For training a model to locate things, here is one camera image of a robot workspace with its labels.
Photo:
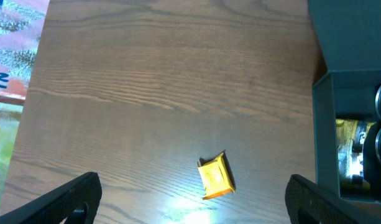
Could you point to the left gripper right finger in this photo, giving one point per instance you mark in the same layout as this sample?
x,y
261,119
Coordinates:
x,y
307,203

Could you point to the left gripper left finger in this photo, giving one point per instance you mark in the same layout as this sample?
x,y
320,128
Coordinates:
x,y
76,201

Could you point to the green white snack packet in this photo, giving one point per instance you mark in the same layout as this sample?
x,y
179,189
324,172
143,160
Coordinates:
x,y
350,137

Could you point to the small yellow snack packet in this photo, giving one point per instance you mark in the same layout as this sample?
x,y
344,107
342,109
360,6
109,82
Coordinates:
x,y
215,177

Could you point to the dark green box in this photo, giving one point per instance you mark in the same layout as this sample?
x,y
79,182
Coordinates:
x,y
349,37

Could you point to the colourful patterned floor mat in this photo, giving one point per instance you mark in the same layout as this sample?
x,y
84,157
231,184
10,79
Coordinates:
x,y
21,24

